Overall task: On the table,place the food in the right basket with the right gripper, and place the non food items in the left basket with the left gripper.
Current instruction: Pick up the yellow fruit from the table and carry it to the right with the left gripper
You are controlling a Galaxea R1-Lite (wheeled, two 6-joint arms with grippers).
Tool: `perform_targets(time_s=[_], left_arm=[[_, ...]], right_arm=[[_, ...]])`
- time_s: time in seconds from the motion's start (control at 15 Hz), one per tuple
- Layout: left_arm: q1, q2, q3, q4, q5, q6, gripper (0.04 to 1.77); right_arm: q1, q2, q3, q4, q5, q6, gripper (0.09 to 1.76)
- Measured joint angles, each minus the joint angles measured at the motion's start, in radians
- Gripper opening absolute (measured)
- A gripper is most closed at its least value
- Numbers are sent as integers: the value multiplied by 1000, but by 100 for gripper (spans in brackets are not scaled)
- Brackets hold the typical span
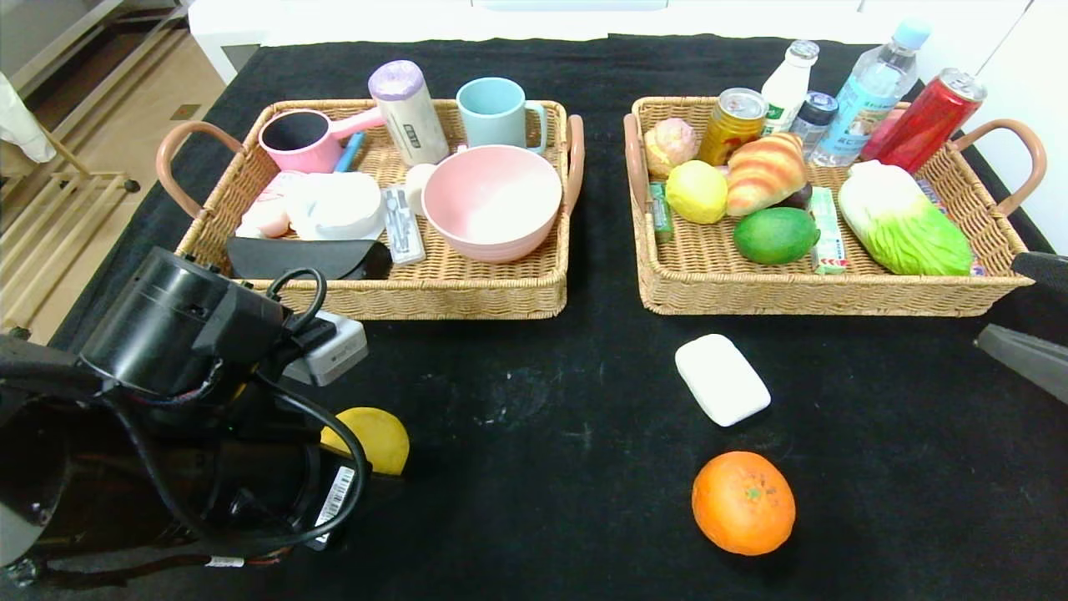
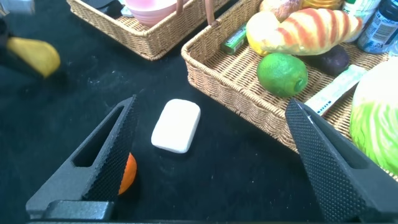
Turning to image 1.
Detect pink bowl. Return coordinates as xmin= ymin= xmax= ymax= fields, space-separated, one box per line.
xmin=421 ymin=144 xmax=563 ymax=264

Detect white round container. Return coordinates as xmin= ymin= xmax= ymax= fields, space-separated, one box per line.
xmin=287 ymin=172 xmax=387 ymax=242

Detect colourful snack packet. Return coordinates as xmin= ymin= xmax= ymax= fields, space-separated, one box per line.
xmin=914 ymin=175 xmax=985 ymax=278

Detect white milk bottle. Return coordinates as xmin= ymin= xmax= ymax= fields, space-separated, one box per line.
xmin=759 ymin=40 xmax=820 ymax=139

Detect yellow pear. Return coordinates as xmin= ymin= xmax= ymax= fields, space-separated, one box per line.
xmin=320 ymin=407 xmax=411 ymax=477

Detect yellow lemon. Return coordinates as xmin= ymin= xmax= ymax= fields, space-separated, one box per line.
xmin=666 ymin=160 xmax=730 ymax=225

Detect pink white tube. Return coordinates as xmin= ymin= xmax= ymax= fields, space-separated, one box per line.
xmin=236 ymin=171 xmax=310 ymax=240

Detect black tablecloth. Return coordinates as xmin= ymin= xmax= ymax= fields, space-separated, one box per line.
xmin=0 ymin=35 xmax=1068 ymax=601

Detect green white cabbage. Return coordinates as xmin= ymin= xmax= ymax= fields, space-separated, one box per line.
xmin=838 ymin=160 xmax=975 ymax=277

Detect brown wooden shelf unit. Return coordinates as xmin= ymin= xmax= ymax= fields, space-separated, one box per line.
xmin=0 ymin=0 xmax=197 ymax=126

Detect pink yellow bun toy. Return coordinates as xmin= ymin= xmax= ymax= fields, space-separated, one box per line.
xmin=643 ymin=118 xmax=700 ymax=180

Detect clear water bottle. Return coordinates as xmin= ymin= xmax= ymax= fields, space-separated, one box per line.
xmin=811 ymin=20 xmax=931 ymax=169

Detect light wooden rack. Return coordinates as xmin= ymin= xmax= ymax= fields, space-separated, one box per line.
xmin=0 ymin=125 xmax=141 ymax=339

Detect orange fruit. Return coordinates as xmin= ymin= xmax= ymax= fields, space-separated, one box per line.
xmin=692 ymin=452 xmax=797 ymax=557

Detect black glasses case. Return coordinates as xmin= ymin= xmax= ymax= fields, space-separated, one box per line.
xmin=227 ymin=237 xmax=394 ymax=281

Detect green white candy pack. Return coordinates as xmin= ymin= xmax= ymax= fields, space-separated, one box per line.
xmin=809 ymin=187 xmax=852 ymax=275

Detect yellow drink can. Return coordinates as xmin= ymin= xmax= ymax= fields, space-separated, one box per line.
xmin=697 ymin=88 xmax=768 ymax=168

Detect wicker basket brown handles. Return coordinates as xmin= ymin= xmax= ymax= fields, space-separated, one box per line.
xmin=623 ymin=96 xmax=1046 ymax=317
xmin=156 ymin=98 xmax=586 ymax=322

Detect small blue-capped bottle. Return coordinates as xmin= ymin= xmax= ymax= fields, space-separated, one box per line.
xmin=788 ymin=92 xmax=838 ymax=164

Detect cream tumbler purple lid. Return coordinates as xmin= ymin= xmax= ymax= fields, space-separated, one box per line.
xmin=369 ymin=60 xmax=451 ymax=168

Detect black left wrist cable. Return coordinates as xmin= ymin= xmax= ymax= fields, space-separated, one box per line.
xmin=108 ymin=267 xmax=372 ymax=560

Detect small cream cup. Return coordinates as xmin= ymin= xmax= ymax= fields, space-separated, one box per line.
xmin=405 ymin=163 xmax=440 ymax=216

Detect light blue mug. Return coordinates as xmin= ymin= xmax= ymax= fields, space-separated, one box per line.
xmin=456 ymin=78 xmax=549 ymax=155

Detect blue pen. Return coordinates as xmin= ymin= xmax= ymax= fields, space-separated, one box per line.
xmin=335 ymin=132 xmax=367 ymax=174

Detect green lime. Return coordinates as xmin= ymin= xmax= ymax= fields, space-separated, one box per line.
xmin=733 ymin=207 xmax=822 ymax=266

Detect braided labelled arm cable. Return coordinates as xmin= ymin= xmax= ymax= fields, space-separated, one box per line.
xmin=0 ymin=543 xmax=297 ymax=587

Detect brown striped croissant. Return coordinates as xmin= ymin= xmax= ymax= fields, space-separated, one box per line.
xmin=726 ymin=132 xmax=810 ymax=218

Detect white hanging cloth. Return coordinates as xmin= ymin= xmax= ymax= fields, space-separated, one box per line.
xmin=0 ymin=71 xmax=58 ymax=164

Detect red drink can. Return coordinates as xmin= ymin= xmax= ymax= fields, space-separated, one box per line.
xmin=859 ymin=68 xmax=986 ymax=174

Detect white soap bar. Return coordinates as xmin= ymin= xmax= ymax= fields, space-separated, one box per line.
xmin=674 ymin=334 xmax=772 ymax=428

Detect green gum pack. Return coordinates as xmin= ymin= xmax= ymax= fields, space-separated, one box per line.
xmin=649 ymin=182 xmax=675 ymax=245

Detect clear plastic tool pack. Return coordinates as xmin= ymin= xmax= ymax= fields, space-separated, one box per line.
xmin=384 ymin=185 xmax=426 ymax=266

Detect pink scoop cup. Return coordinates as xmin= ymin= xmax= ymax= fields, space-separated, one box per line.
xmin=259 ymin=107 xmax=387 ymax=174

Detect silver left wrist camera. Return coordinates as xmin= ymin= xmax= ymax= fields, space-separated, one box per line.
xmin=284 ymin=311 xmax=369 ymax=386

